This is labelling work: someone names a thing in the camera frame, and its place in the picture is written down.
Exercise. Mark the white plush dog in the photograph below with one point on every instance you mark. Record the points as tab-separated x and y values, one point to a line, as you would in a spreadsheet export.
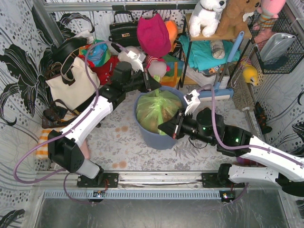
205	17

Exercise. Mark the rainbow striped bag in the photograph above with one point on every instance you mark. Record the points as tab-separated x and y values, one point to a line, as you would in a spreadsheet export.
174	72

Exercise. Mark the black curved hat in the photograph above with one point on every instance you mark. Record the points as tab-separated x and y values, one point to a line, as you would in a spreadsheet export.
59	54

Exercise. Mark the pink plush pig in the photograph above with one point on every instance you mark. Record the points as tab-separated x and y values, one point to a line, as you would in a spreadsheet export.
157	66

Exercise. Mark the red folded cloth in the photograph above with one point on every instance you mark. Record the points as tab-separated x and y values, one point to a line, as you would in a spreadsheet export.
105	71

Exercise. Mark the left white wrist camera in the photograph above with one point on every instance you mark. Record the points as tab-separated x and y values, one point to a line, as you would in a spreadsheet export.
136	60

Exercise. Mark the blue handled mop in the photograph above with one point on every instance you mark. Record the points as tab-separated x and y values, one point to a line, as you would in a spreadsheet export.
227	93

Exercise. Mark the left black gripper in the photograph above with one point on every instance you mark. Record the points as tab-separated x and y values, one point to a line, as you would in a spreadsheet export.
146	80

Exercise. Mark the brown plush bear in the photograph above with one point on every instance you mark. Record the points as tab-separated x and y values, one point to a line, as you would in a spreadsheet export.
235	15

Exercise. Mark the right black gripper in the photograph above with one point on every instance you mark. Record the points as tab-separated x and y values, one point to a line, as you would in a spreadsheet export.
178	124

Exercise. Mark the white plush lamb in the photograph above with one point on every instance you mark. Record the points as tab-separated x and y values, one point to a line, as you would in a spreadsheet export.
123	57

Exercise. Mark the teal folded cloth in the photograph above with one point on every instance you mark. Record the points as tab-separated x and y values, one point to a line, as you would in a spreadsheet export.
201	58

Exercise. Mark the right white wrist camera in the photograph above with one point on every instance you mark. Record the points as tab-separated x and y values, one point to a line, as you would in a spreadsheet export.
193	101

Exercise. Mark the orange checked towel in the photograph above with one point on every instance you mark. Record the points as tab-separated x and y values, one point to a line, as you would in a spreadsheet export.
42	152

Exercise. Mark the metal base rail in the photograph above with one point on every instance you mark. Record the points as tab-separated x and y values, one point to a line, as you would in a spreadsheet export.
147	185

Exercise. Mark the pink plush toy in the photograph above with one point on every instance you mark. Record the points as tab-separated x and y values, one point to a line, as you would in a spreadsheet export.
268	13

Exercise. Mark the black leather handbag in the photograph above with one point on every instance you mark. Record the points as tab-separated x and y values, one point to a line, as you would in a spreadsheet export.
124	33

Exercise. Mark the grey dust mop head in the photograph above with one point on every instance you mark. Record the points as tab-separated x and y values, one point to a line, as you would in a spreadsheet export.
240	96

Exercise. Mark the magenta hanging cloth bag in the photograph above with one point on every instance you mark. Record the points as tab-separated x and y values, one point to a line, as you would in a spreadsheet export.
153	36

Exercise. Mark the black wire basket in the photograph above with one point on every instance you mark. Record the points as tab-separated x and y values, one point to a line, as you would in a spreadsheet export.
286	63

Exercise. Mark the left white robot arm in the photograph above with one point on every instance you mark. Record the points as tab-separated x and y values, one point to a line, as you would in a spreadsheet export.
64	146

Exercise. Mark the brown leather bag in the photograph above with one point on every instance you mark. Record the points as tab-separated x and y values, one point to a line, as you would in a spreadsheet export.
58	115

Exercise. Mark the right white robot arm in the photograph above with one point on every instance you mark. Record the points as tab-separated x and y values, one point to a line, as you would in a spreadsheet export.
275	167

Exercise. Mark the green plastic trash bag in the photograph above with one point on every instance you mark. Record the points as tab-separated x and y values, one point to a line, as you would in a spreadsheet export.
155	108

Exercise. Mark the blue plastic trash bin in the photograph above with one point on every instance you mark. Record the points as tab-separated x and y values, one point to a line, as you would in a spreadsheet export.
156	141

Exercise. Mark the yellow plush duck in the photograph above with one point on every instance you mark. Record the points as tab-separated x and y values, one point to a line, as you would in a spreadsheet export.
249	72

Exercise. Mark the orange plush toy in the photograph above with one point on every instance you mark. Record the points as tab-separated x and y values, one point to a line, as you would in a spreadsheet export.
172	31

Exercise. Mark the colourful sock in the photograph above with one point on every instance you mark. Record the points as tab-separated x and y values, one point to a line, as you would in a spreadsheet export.
243	161

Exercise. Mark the colourful scarf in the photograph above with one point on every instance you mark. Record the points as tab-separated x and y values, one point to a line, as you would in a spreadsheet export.
98	56

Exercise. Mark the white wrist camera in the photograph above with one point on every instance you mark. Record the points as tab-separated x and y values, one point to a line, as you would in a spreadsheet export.
136	60
193	101

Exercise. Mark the silver foil pouch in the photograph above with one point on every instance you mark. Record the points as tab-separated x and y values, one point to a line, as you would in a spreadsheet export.
276	46

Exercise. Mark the black orange patterned cloth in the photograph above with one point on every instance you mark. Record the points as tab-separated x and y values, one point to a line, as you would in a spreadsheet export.
262	118

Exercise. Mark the cream canvas tote bag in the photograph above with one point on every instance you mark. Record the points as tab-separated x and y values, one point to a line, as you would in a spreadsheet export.
80	90

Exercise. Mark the pink glasses case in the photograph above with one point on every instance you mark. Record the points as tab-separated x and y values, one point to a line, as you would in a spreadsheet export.
85	150

